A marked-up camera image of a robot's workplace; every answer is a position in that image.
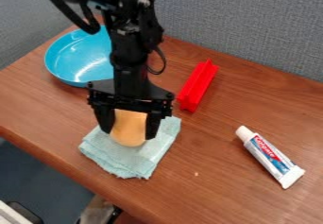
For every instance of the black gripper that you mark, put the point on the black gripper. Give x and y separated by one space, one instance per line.
129 92

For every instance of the yellow foam ball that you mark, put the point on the yellow foam ball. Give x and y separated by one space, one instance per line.
128 130

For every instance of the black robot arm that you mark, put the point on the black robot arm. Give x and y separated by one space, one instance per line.
134 34

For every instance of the blue plate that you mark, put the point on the blue plate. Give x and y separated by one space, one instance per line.
77 57

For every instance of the light green folded cloth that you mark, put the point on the light green folded cloth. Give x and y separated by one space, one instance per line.
124 161

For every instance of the red plastic block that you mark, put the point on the red plastic block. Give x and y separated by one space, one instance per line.
196 85

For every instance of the grey object under table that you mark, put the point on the grey object under table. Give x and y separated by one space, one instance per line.
98 212

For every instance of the white toothpaste tube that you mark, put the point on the white toothpaste tube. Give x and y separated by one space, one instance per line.
284 171

